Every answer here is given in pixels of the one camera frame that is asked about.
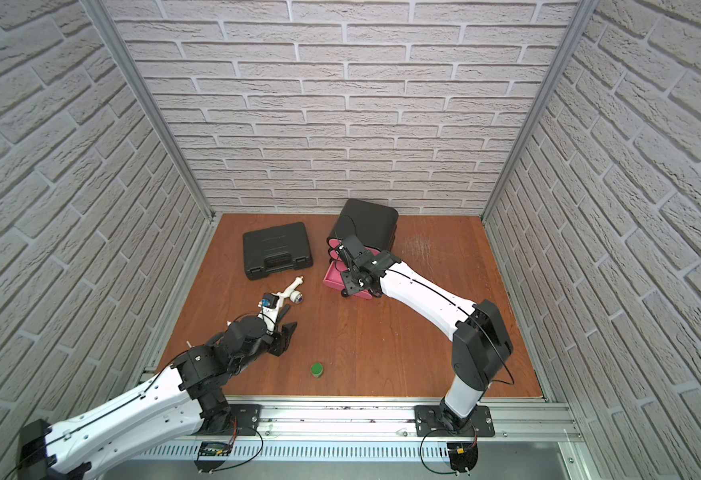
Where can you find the black drawer cabinet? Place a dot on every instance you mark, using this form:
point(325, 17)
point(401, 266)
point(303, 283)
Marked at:
point(373, 224)

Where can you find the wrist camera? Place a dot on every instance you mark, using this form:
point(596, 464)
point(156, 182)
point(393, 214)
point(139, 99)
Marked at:
point(351, 251)
point(270, 306)

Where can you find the aluminium front rail frame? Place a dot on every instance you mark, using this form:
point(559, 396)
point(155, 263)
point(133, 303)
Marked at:
point(533, 440)

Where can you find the pink bottom drawer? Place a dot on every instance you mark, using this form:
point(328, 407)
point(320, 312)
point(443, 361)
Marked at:
point(333, 277)

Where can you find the right electronics board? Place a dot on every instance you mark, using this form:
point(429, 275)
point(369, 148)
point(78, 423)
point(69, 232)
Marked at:
point(462, 456)

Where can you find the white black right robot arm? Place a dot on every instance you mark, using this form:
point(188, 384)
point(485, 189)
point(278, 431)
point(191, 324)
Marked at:
point(481, 345)

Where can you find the aluminium corner post right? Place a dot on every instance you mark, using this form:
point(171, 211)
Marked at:
point(562, 55)

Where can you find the left electronics board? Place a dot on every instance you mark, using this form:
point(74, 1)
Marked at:
point(212, 456)

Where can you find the aluminium corner post left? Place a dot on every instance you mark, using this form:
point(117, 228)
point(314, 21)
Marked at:
point(108, 31)

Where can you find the white pipe fitting brass thread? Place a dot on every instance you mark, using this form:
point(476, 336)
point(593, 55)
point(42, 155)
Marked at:
point(291, 292)

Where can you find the aluminium left floor rail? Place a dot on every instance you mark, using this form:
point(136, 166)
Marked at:
point(169, 304)

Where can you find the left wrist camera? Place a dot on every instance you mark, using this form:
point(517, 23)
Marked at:
point(270, 306)

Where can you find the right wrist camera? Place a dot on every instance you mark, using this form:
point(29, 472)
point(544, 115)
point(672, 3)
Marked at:
point(351, 251)

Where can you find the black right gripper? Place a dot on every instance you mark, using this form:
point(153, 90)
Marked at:
point(348, 284)

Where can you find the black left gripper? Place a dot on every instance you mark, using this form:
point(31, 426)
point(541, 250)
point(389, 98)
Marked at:
point(275, 339)

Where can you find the green paint bottle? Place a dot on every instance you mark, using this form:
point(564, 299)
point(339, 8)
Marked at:
point(317, 370)

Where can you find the aluminium corner post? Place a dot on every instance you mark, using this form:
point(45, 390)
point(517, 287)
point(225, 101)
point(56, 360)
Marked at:
point(562, 55)
point(108, 31)

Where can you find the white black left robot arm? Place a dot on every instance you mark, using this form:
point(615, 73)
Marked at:
point(183, 399)

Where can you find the electronics board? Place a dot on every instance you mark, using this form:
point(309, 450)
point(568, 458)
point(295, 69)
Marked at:
point(212, 456)
point(462, 456)

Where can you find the black plastic tool case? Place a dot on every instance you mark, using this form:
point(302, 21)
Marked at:
point(276, 249)

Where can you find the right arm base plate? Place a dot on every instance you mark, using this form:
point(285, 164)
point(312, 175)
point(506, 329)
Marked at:
point(431, 419)

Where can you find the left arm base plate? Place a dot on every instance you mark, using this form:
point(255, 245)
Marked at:
point(239, 418)

